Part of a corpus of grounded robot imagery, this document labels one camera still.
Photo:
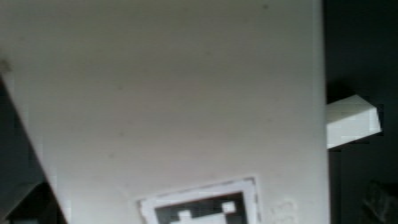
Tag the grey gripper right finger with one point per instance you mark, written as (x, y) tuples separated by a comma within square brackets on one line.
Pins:
[(381, 204)]

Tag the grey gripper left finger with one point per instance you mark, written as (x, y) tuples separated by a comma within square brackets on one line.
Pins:
[(29, 205)]

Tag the white cabinet door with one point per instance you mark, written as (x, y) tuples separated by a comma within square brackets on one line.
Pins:
[(353, 121)]

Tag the white cabinet top block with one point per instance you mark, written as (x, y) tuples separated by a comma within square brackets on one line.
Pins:
[(170, 93)]

